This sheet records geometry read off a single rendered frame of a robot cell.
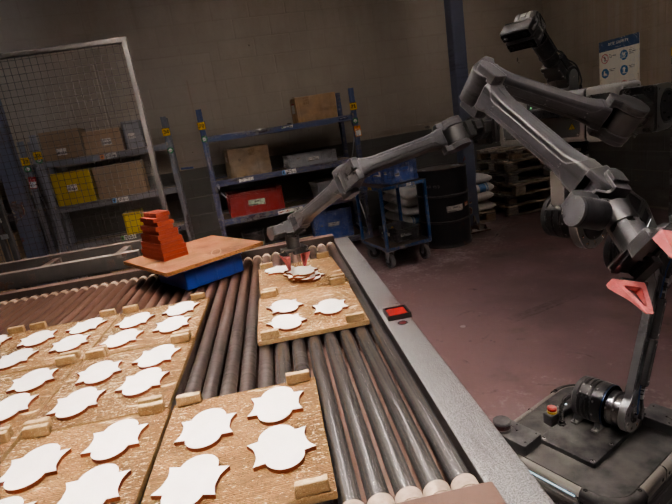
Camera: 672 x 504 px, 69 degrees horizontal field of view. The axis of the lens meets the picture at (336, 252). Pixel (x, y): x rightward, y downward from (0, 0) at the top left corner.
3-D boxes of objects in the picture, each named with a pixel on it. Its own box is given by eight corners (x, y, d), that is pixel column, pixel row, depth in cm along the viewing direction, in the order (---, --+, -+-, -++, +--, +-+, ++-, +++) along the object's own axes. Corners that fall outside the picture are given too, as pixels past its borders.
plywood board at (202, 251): (212, 238, 274) (211, 235, 274) (263, 244, 238) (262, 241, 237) (124, 264, 242) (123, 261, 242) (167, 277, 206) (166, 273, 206)
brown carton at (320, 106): (331, 119, 619) (327, 93, 611) (339, 118, 583) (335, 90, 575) (292, 125, 608) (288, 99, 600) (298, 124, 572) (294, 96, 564)
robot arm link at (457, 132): (480, 133, 163) (474, 119, 164) (460, 137, 158) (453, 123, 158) (462, 146, 171) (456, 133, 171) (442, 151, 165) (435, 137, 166)
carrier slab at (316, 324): (348, 285, 192) (347, 281, 192) (369, 324, 153) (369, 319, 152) (259, 302, 188) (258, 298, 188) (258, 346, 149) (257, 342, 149)
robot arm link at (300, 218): (364, 190, 165) (352, 161, 166) (352, 192, 161) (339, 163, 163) (305, 234, 199) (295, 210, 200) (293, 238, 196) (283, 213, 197)
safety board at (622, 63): (599, 116, 634) (598, 42, 611) (639, 113, 576) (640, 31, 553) (598, 116, 633) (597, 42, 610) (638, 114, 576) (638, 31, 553)
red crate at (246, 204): (280, 204, 630) (276, 182, 623) (286, 208, 588) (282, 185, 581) (229, 214, 616) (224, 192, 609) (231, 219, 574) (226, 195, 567)
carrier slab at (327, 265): (331, 258, 233) (331, 255, 233) (349, 283, 194) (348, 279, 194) (258, 273, 229) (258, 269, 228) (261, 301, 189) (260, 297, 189)
